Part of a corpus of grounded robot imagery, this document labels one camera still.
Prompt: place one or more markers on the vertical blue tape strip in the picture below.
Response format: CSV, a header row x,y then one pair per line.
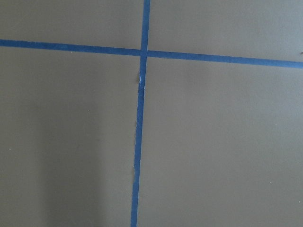
x,y
139,114

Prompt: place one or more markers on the horizontal blue tape strip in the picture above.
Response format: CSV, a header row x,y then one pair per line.
x,y
150,53

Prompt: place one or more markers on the brown paper table cover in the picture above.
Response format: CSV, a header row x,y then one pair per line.
x,y
222,143

